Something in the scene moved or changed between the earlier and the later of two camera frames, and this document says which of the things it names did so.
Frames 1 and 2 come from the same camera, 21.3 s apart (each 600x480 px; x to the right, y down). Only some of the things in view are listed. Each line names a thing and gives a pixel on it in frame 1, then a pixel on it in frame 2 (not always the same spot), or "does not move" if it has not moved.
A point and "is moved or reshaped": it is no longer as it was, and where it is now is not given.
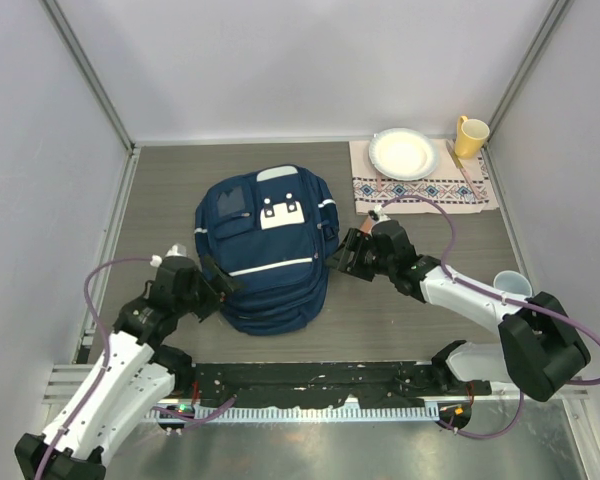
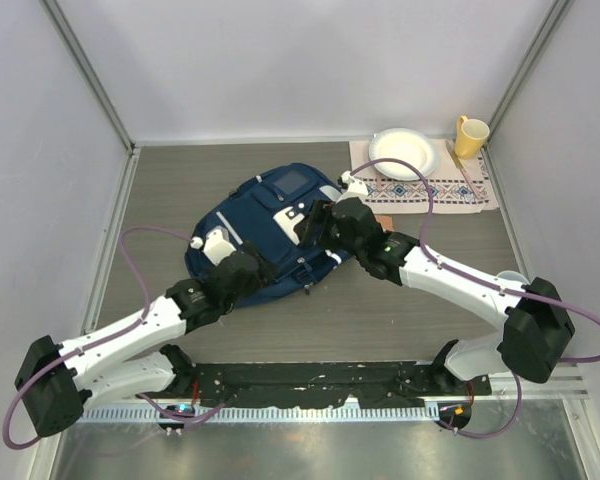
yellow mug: x=471 y=136 does not move
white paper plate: x=403 y=153 does not move
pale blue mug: x=513 y=281 does not move
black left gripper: x=221 y=283 → x=264 y=275
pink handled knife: x=457 y=161 does not move
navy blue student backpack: x=274 y=230 is moved or reshaped
